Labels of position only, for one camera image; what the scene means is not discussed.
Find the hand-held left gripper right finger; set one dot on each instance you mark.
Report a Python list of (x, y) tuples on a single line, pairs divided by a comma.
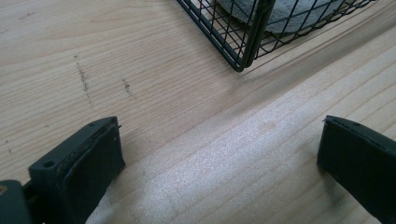
[(361, 158)]

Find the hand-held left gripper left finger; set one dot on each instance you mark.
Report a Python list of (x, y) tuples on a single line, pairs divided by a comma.
[(77, 174)]

